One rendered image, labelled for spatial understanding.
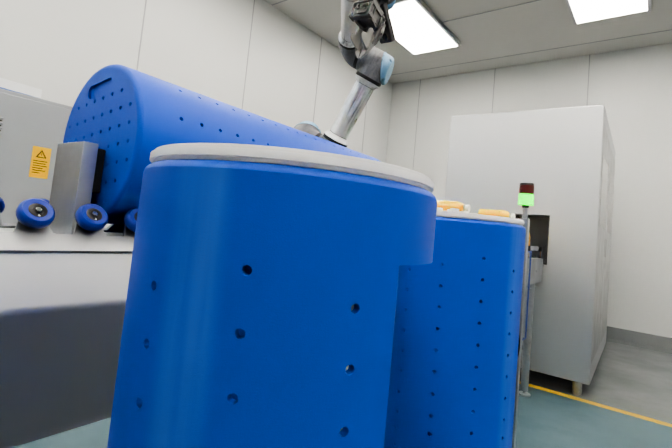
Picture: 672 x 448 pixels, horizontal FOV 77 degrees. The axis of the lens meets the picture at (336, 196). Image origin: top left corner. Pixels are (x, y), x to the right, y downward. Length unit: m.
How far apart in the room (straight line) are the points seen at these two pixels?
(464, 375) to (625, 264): 5.01
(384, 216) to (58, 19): 3.75
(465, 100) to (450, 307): 5.81
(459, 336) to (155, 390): 0.67
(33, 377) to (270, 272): 0.53
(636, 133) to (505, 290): 5.17
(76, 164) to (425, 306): 0.69
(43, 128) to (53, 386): 1.77
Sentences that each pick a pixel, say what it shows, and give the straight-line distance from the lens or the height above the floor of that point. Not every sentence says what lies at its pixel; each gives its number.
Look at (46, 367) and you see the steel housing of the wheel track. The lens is 0.77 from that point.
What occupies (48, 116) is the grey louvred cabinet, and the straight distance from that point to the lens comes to 2.45.
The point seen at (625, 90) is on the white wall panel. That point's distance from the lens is 6.17.
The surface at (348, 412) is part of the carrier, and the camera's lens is 0.33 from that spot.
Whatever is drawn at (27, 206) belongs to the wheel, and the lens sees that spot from 0.72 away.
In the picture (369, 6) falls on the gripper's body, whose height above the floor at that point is 1.61.
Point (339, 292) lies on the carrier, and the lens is 0.30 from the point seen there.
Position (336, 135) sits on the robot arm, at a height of 1.37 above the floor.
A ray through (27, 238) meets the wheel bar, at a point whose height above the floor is 0.93.
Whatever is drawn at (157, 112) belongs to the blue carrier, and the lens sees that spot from 0.77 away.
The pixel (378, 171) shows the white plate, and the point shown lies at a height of 1.03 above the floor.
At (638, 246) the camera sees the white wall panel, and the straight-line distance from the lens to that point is 5.86.
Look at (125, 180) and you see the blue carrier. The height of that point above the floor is 1.02.
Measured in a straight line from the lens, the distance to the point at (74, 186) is 0.81.
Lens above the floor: 0.99
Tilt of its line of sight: 4 degrees up
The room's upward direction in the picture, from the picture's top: 6 degrees clockwise
